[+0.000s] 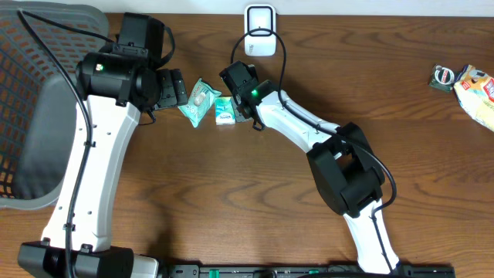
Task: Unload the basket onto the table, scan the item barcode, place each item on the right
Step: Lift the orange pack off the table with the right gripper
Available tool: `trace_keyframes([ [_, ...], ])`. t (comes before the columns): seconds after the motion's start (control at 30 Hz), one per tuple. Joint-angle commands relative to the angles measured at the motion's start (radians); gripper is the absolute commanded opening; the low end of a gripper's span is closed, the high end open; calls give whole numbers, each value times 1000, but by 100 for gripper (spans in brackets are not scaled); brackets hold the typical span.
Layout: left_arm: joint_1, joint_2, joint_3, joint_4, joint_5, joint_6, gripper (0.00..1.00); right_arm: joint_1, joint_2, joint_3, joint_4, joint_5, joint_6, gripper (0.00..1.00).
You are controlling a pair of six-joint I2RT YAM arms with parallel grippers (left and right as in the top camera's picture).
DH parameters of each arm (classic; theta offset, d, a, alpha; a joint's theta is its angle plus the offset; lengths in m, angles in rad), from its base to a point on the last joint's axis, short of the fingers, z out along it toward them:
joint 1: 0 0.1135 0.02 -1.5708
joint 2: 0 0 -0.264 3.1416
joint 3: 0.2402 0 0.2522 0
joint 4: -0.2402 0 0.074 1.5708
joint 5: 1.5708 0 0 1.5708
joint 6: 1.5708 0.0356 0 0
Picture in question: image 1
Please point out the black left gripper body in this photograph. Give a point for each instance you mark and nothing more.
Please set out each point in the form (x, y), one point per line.
(172, 93)

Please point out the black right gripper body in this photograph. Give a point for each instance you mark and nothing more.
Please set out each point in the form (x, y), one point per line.
(234, 98)

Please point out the teal tissue pack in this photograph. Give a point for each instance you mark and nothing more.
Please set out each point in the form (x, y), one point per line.
(224, 113)

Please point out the mint Zappy wipes packet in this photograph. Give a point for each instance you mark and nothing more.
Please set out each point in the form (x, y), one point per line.
(200, 101)

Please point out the Zam-Buk ointment tin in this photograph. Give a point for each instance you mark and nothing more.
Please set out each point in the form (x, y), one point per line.
(442, 78)

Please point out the large yellow wipes packet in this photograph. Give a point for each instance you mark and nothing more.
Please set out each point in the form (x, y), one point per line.
(474, 91)

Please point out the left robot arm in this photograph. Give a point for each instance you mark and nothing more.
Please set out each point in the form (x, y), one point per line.
(113, 87)

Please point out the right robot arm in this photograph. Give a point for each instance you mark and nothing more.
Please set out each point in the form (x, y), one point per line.
(346, 172)

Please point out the white barcode scanner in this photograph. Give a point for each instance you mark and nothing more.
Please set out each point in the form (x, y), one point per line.
(260, 43)

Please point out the grey plastic mesh basket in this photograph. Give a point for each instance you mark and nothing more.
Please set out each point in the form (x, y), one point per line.
(38, 110)

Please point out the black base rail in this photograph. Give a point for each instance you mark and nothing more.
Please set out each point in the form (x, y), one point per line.
(330, 271)

